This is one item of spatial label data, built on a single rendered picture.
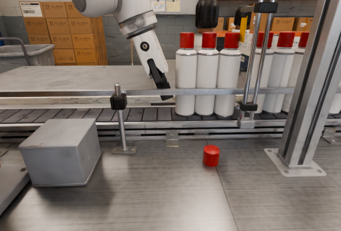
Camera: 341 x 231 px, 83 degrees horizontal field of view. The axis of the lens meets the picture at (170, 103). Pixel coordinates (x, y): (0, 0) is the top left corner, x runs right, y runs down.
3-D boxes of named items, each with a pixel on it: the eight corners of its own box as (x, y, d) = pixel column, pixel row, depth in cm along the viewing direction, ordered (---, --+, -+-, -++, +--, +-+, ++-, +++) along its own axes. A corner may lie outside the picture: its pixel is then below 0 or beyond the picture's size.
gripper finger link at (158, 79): (157, 76, 41) (164, 86, 46) (148, 46, 43) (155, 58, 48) (152, 77, 41) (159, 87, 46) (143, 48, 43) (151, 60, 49)
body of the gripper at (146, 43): (154, 21, 39) (173, 72, 43) (156, 21, 48) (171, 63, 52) (120, 34, 39) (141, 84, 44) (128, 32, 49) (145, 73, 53)
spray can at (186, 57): (191, 108, 55) (194, 31, 47) (196, 116, 51) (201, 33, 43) (173, 109, 54) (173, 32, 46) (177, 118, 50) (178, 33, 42)
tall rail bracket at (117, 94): (134, 136, 51) (129, 75, 44) (129, 154, 44) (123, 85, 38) (122, 136, 51) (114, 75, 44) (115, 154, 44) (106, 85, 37)
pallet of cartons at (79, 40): (111, 72, 447) (103, 5, 392) (102, 83, 371) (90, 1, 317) (58, 73, 441) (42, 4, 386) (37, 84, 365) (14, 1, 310)
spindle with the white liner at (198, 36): (210, 78, 83) (217, 0, 71) (215, 85, 75) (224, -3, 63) (190, 78, 83) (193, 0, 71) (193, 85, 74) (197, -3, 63)
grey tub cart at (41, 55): (22, 99, 294) (0, 32, 256) (67, 95, 310) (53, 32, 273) (-9, 128, 216) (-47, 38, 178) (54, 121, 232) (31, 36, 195)
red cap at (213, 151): (215, 168, 40) (216, 156, 38) (200, 163, 41) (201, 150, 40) (220, 159, 42) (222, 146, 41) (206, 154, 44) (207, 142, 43)
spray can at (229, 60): (230, 109, 54) (240, 32, 46) (235, 118, 50) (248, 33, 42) (211, 109, 55) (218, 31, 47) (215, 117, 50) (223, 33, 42)
